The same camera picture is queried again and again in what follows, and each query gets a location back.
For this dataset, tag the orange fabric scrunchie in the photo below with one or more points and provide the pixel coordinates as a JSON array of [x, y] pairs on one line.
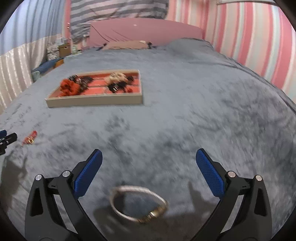
[[69, 88]]

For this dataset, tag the grey plush bed blanket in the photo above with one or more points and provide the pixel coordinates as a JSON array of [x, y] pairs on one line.
[[194, 98]]

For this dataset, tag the beige pillow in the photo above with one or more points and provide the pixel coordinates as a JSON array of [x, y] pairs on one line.
[[125, 45]]

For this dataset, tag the pink bed headboard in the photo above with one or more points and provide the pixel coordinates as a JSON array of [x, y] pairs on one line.
[[156, 31]]

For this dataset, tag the grey striped hanging sheet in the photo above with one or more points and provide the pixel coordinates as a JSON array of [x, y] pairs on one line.
[[83, 12]]

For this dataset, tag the beige jewelry tray red lining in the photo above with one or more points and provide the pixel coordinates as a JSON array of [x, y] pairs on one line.
[[95, 91]]

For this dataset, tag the black tie with red cherries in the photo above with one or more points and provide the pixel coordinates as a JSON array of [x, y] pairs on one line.
[[128, 90]]

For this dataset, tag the cream floral scrunchie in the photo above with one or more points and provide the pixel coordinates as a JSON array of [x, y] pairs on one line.
[[115, 77]]

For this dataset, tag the white strap gold wristwatch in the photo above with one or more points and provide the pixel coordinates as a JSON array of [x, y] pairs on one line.
[[137, 204]]

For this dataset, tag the brown storage box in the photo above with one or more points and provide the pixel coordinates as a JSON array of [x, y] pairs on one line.
[[64, 50]]

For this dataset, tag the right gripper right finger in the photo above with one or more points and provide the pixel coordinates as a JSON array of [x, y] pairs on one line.
[[243, 211]]

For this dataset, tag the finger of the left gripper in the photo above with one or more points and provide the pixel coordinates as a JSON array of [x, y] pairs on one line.
[[6, 140]]

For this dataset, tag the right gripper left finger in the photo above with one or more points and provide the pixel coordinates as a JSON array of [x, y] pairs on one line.
[[43, 220]]

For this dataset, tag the blue cushioned bench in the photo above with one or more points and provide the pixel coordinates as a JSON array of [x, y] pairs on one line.
[[44, 68]]

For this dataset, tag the white sheer curtain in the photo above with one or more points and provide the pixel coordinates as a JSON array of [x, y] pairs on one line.
[[16, 66]]

